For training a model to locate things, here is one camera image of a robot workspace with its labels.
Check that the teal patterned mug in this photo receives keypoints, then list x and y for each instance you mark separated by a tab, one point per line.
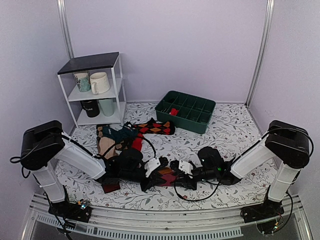
82	80

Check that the dark maroon striped sock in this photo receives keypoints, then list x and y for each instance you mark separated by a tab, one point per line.
109	188

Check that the green divided organizer bin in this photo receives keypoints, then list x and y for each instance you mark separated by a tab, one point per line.
194	112

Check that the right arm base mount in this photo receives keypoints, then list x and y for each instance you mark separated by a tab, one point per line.
269	211

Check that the beige brown argyle sock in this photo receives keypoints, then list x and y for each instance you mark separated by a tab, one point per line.
104	143

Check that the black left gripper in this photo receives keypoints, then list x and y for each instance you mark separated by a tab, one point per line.
152	182

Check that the black red argyle sock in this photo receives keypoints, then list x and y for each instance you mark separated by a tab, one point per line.
153	127

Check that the white shelf with black top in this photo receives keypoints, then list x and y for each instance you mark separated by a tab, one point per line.
104	62

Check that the cream white mug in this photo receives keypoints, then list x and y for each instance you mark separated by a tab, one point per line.
99	83

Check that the dark teal sock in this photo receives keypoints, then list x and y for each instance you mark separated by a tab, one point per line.
128	131

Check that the red rolled sock in bin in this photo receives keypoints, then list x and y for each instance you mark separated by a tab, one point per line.
174	112

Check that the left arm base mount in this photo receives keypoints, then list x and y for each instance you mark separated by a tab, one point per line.
71	211

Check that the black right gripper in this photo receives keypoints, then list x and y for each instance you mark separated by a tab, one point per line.
187	184

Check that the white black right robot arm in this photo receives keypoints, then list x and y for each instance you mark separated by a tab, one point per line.
291	144

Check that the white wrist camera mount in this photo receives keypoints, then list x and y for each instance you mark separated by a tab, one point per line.
151	165
185	167

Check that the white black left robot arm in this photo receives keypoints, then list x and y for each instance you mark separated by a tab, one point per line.
46	142

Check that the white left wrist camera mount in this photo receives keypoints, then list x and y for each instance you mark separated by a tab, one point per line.
151	165

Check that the mint green mug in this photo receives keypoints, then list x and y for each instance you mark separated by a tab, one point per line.
107	106

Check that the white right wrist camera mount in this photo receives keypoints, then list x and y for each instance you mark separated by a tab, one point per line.
185	167

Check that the black mug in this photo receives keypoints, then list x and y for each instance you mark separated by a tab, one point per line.
91	108

